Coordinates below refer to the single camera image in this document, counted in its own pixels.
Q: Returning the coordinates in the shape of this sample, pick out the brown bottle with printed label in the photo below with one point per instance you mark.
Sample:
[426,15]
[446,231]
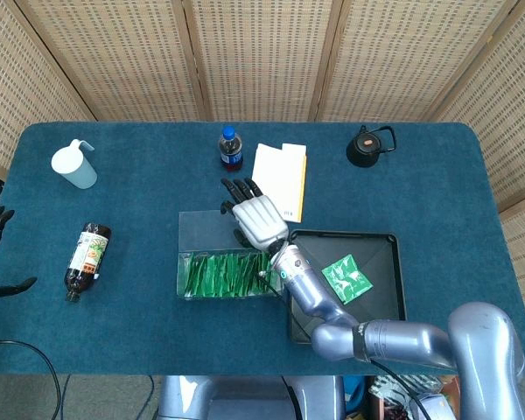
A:
[87,258]

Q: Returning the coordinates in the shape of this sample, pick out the white plastic spout cup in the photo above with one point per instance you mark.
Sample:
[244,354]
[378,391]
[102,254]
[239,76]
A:
[76,168]

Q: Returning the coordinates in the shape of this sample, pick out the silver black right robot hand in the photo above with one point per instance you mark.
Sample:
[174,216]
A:
[258,219]

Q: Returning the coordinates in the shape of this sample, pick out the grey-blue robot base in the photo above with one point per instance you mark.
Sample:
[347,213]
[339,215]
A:
[245,402]

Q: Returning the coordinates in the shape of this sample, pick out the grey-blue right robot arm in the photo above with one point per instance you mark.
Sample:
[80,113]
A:
[306,293]

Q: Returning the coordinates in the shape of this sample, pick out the black rectangular tray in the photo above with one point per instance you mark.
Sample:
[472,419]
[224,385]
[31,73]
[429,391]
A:
[385,262]

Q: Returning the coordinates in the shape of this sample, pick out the cola bottle with blue cap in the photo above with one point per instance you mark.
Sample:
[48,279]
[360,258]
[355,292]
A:
[230,153]

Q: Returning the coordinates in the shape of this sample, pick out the clear box of green packets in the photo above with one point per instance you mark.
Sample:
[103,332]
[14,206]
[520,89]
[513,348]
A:
[201,232]

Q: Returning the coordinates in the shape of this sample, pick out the black teapot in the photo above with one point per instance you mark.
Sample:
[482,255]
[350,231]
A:
[362,153]

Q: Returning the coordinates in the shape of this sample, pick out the green packet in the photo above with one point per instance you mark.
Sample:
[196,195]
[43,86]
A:
[347,280]

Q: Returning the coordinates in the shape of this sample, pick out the woven wicker folding screen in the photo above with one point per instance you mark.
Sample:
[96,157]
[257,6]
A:
[262,57]

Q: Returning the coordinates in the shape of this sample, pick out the blue table cloth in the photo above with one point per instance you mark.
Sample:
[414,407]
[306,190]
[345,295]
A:
[157,184]

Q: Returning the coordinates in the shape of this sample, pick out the white booklet with yellow edge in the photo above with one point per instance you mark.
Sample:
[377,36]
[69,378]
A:
[284,175]

